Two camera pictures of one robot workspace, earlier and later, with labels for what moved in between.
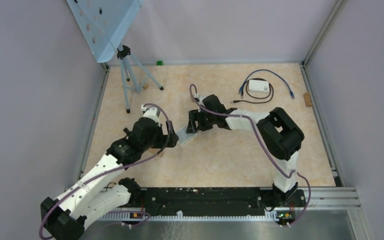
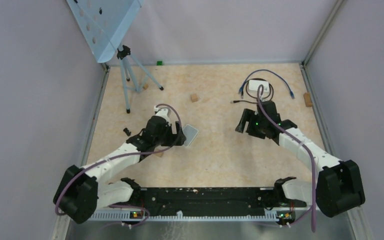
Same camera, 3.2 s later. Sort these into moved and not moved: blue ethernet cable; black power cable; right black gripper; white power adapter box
Moved: right black gripper
Not moved: blue ethernet cable; black power cable; white power adapter box
